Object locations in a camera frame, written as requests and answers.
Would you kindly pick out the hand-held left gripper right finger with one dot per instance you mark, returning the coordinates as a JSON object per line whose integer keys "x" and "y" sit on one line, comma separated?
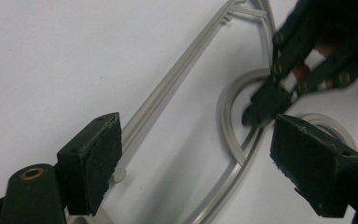
{"x": 317, "y": 168}

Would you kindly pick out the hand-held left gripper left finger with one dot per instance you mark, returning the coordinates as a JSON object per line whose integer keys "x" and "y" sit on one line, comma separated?
{"x": 90, "y": 165}

